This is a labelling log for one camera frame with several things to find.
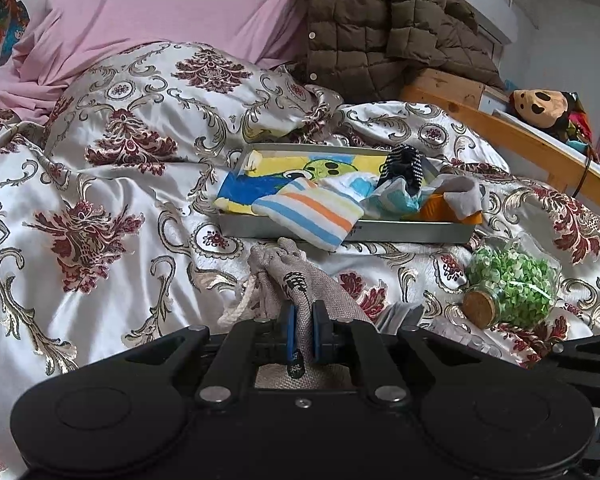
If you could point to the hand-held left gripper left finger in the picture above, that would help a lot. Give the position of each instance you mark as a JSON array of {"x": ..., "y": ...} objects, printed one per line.
[{"x": 291, "y": 331}]

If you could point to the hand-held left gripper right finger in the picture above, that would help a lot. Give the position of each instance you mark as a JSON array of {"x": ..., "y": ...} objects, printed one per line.
[{"x": 320, "y": 331}]

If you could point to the grey metal tray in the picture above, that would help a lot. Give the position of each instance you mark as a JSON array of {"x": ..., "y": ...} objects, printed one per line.
[{"x": 405, "y": 232}]

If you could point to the teal and grey sock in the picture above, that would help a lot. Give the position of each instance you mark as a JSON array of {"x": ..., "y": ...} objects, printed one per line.
[{"x": 395, "y": 202}]

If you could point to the orange cloth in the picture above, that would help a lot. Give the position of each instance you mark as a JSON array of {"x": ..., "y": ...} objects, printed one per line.
[{"x": 435, "y": 211}]

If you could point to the grey cloth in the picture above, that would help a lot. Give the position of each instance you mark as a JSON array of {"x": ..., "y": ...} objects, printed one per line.
[{"x": 399, "y": 316}]

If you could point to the glass bottle of green beads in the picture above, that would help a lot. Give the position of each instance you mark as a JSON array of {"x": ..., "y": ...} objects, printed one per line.
[{"x": 515, "y": 280}]

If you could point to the striped cloth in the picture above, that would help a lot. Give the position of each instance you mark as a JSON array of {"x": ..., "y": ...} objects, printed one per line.
[{"x": 305, "y": 215}]

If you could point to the white and blue packet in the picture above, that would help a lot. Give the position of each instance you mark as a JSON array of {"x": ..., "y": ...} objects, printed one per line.
[{"x": 357, "y": 185}]

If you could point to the yellow and blue cartoon cloth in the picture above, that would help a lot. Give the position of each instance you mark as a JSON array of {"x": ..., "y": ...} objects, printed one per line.
[{"x": 280, "y": 170}]

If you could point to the black and white striped sock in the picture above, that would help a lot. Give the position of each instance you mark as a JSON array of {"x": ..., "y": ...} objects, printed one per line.
[{"x": 405, "y": 167}]

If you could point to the floral satin blanket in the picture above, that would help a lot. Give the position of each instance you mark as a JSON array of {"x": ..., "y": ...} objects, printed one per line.
[{"x": 90, "y": 210}]

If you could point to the plush toy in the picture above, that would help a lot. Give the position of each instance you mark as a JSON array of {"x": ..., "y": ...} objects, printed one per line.
[{"x": 542, "y": 107}]

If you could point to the brown quilted jacket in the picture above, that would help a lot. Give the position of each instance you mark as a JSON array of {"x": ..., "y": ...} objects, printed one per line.
[{"x": 380, "y": 20}]

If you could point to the pink bed sheet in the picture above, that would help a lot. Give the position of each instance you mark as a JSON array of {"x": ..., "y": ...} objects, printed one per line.
[{"x": 155, "y": 5}]

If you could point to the white air conditioner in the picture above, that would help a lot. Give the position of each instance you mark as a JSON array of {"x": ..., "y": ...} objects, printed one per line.
[{"x": 487, "y": 5}]

